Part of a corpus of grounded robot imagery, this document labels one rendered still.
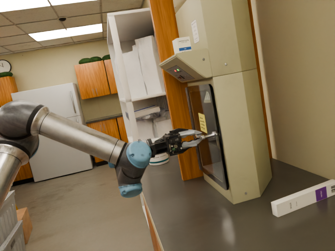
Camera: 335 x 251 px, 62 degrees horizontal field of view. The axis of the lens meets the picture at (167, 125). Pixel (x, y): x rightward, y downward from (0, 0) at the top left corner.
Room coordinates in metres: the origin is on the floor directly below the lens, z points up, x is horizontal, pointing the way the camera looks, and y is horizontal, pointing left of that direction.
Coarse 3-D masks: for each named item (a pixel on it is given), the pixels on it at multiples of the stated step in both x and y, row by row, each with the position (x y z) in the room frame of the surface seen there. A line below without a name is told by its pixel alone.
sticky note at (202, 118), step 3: (198, 114) 1.15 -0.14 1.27; (201, 114) 1.11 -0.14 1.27; (201, 117) 1.12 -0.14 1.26; (204, 117) 1.08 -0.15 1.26; (201, 120) 1.13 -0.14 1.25; (204, 120) 1.09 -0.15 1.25; (201, 123) 1.13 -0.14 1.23; (204, 123) 1.10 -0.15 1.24; (201, 126) 1.14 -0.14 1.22; (204, 126) 1.10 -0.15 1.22; (201, 129) 1.15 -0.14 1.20; (204, 129) 1.11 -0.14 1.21
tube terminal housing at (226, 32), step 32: (192, 0) 1.04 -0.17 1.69; (224, 0) 0.98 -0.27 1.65; (224, 32) 0.98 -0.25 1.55; (224, 64) 0.98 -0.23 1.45; (224, 96) 0.97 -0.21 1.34; (256, 96) 1.10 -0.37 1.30; (224, 128) 0.97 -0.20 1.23; (256, 128) 1.05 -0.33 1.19; (256, 160) 1.00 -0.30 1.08; (224, 192) 1.04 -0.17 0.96; (256, 192) 0.99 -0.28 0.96
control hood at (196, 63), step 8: (176, 56) 0.95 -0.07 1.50; (184, 56) 0.95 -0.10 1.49; (192, 56) 0.96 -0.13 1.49; (200, 56) 0.96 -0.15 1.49; (208, 56) 0.97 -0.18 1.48; (160, 64) 1.22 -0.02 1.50; (168, 64) 1.11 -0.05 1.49; (176, 64) 1.04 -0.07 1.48; (184, 64) 0.97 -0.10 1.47; (192, 64) 0.96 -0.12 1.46; (200, 64) 0.96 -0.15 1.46; (208, 64) 0.97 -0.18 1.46; (168, 72) 1.25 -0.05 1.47; (192, 72) 1.00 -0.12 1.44; (200, 72) 0.96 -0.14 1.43; (208, 72) 0.97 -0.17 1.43; (192, 80) 1.12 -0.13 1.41
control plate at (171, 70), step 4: (172, 68) 1.13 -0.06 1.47; (176, 68) 1.09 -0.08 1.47; (180, 68) 1.05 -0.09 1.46; (172, 72) 1.19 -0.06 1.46; (176, 72) 1.15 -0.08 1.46; (180, 72) 1.10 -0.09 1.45; (184, 72) 1.07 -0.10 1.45; (176, 76) 1.21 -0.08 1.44; (188, 76) 1.08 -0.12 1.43; (180, 80) 1.24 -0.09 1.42; (184, 80) 1.19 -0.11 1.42
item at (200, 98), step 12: (204, 84) 1.03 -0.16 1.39; (192, 96) 1.20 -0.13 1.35; (204, 96) 1.04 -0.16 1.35; (192, 108) 1.23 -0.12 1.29; (204, 108) 1.07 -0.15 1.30; (216, 120) 0.97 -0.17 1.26; (204, 132) 1.12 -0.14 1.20; (216, 132) 0.98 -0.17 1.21; (204, 144) 1.15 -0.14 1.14; (216, 144) 1.00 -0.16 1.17; (204, 156) 1.17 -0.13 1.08; (216, 156) 1.02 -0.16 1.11; (204, 168) 1.21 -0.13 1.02; (216, 168) 1.05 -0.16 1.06; (216, 180) 1.07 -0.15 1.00
